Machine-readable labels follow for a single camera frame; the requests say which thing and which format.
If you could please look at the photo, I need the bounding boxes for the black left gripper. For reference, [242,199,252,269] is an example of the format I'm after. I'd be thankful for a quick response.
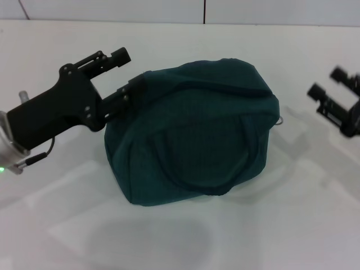
[7,46,147,150]

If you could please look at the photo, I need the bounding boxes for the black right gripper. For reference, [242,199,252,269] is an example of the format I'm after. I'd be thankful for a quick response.
[306,65,360,139]

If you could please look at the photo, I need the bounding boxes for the dark blue insulated lunch bag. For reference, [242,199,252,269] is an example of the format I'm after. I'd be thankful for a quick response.
[103,57,285,208]

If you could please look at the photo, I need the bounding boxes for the grey left arm cable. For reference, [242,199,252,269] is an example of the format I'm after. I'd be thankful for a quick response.
[24,136,56,167]

